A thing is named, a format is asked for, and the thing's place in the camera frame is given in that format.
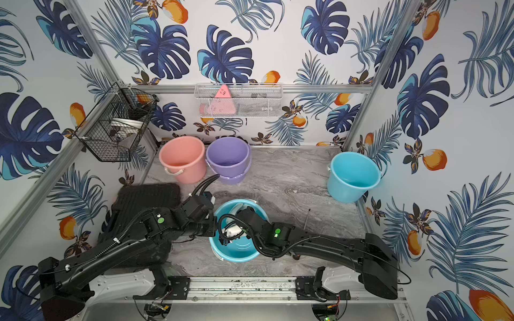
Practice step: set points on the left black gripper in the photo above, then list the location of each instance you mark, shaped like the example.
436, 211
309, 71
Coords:
213, 228

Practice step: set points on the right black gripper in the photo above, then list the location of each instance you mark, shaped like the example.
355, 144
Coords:
239, 212

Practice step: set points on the teal bucket with white handle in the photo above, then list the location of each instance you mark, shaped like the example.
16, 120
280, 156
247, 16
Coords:
239, 250

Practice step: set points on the pink plastic bucket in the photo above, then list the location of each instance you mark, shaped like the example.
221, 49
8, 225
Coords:
184, 159

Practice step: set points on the purple plastic bucket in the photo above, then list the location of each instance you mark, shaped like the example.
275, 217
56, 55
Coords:
230, 158

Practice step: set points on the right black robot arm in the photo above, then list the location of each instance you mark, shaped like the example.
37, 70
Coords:
371, 258

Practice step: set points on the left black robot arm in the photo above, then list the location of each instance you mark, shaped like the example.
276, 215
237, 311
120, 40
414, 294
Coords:
65, 284

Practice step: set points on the black ribbed case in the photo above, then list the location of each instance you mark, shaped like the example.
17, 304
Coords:
131, 200

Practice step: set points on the pink triangular sponge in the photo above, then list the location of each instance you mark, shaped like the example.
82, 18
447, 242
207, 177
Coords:
222, 103

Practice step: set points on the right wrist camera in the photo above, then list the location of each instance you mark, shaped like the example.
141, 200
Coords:
233, 231

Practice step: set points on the orange handled screwdriver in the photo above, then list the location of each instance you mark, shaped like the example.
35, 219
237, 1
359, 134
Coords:
307, 219

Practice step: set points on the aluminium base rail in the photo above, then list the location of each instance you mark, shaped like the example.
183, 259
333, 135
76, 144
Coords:
127, 288

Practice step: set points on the black wire basket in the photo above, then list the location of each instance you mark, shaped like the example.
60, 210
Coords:
113, 130

